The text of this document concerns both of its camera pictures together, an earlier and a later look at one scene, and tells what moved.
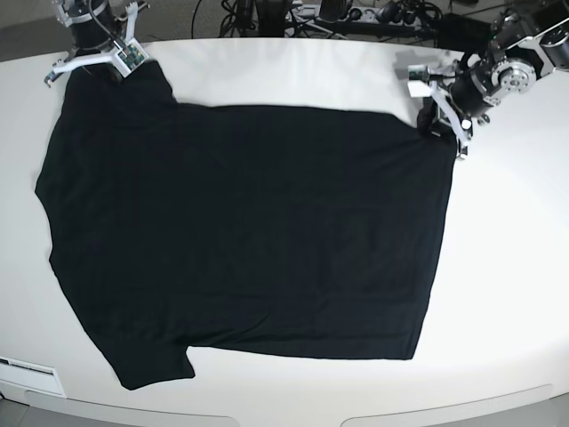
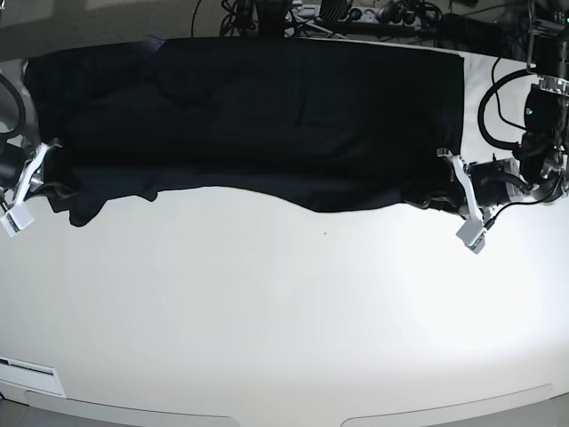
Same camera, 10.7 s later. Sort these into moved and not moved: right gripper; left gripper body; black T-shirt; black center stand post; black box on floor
Moved: right gripper; left gripper body; black T-shirt
Not moved: black box on floor; black center stand post
